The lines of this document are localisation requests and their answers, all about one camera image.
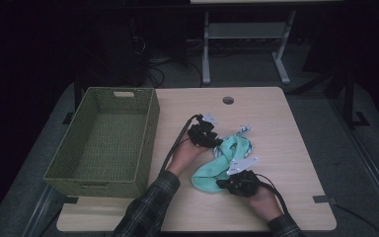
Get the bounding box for black cables on floor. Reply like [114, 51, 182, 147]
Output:
[140, 34, 205, 89]

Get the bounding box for aluminium floor rail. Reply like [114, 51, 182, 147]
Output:
[328, 97, 379, 229]
[21, 183, 67, 237]

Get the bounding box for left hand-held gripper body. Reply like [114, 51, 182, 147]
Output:
[187, 112, 219, 148]

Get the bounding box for thin black floor cable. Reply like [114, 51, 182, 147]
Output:
[333, 203, 379, 237]

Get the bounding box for black metal stand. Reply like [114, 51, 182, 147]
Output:
[324, 63, 371, 130]

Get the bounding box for green woven basket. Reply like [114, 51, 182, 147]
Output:
[42, 86, 161, 199]

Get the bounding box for right hand-held gripper black cable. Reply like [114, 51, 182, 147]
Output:
[254, 173, 290, 215]

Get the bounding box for grey tape strip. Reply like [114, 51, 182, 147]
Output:
[312, 195, 338, 205]
[60, 196, 80, 205]

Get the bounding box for person's right hand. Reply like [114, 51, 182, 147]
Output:
[247, 185, 284, 223]

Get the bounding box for black table leg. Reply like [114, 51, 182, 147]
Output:
[61, 70, 84, 126]

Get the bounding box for white metal desk frame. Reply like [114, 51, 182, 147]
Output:
[200, 9, 297, 86]

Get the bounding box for person's left hand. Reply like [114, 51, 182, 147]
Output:
[166, 132, 210, 178]

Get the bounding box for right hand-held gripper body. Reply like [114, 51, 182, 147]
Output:
[226, 156, 262, 198]

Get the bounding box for mint green baby garment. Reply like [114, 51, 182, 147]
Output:
[190, 123, 254, 194]

